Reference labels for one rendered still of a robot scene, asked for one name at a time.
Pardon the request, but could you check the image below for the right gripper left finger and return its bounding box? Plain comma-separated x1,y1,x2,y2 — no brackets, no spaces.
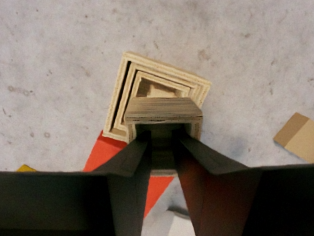
0,130,152,236

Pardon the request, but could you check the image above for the yellow rectangular block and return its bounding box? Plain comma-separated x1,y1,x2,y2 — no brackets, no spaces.
17,164,36,171

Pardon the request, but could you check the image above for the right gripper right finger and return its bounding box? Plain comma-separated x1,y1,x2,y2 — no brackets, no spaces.
172,130,314,236

